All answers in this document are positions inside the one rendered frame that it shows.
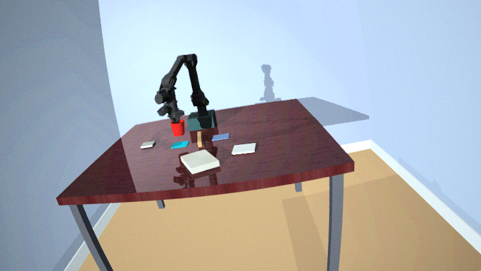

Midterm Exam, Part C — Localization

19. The white flat rectangular pad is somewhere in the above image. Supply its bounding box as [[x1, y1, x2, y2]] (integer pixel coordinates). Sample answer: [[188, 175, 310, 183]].
[[232, 143, 256, 155]]

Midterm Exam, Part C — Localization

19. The white flat box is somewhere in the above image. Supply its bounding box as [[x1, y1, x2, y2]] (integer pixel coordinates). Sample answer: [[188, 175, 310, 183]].
[[181, 150, 219, 174]]

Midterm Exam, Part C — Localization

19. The red cup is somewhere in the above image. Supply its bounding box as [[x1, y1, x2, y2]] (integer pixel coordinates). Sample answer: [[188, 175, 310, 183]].
[[171, 120, 184, 136]]

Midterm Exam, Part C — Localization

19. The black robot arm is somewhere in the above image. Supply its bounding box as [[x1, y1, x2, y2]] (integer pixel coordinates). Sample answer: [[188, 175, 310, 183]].
[[155, 53, 209, 117]]

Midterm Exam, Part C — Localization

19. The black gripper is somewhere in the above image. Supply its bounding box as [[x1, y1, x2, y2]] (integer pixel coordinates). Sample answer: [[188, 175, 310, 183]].
[[165, 99, 185, 124]]

